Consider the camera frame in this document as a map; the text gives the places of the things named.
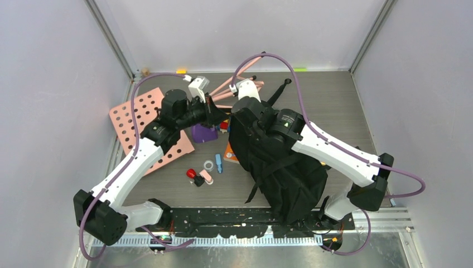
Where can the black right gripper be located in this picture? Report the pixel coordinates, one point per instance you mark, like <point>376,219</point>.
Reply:
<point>247,130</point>

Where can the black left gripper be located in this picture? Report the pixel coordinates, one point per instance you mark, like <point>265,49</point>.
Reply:
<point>212,115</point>

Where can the black student backpack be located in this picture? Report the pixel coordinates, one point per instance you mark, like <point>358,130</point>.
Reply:
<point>291,182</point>

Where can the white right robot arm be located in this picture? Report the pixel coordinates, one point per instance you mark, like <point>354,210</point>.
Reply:
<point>356,180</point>

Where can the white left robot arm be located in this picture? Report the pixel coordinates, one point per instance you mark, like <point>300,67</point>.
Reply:
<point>100,212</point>

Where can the purple plastic stapler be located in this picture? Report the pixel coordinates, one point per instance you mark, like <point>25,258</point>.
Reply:
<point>201,134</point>

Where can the pink folding stand legs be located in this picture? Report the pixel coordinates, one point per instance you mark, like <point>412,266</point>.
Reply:
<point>223,91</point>

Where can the orange picture book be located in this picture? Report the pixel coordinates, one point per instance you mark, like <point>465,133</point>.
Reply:
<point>229,154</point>

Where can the clear tape roll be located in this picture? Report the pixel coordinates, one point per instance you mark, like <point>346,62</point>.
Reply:
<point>209,165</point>

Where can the red black stamp toy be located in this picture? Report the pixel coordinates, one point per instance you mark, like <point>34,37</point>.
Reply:
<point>195,178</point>

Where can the small wooden block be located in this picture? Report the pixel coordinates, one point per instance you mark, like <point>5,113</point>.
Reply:
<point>145,72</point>

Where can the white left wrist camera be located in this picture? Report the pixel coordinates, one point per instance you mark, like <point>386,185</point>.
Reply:
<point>197,86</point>

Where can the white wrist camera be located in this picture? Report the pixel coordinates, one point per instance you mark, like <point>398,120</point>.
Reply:
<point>245,88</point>
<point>197,86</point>

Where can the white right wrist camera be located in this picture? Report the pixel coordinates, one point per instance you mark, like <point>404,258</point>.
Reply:
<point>245,88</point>

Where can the aluminium slotted rail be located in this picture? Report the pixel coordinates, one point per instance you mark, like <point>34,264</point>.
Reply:
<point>138,240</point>

